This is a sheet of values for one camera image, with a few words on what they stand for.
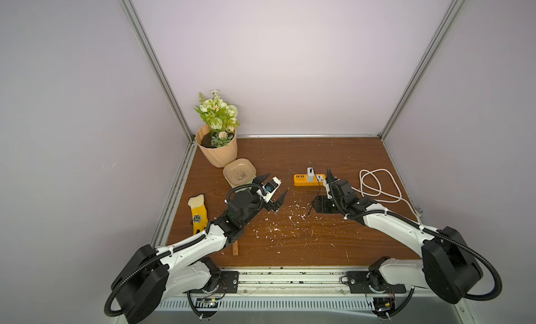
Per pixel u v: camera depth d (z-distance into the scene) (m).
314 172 0.95
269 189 0.62
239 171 1.01
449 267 0.41
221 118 0.92
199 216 0.88
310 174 0.95
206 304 0.72
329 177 0.79
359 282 0.71
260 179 0.70
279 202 0.69
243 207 0.58
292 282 0.74
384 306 0.71
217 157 0.97
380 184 1.00
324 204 0.77
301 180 0.99
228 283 0.73
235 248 0.80
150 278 0.41
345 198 0.66
